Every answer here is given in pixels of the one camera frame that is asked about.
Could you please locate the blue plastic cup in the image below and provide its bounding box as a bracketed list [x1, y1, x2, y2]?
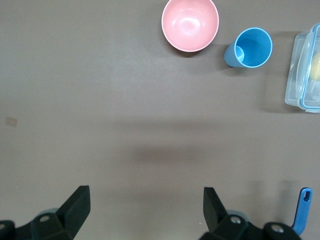
[223, 27, 274, 69]

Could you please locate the clear plastic container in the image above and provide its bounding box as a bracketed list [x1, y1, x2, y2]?
[284, 22, 320, 114]

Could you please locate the pink bowl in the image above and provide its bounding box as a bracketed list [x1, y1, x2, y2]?
[161, 0, 220, 53]

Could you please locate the black pot blue handle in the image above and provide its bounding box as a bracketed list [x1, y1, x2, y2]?
[291, 187, 313, 236]

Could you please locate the yellow food piece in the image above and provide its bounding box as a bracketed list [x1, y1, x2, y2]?
[309, 51, 320, 82]

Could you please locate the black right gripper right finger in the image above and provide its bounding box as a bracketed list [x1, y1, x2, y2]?
[199, 186, 303, 240]

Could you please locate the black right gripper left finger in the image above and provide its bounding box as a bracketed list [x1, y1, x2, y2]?
[0, 185, 91, 240]

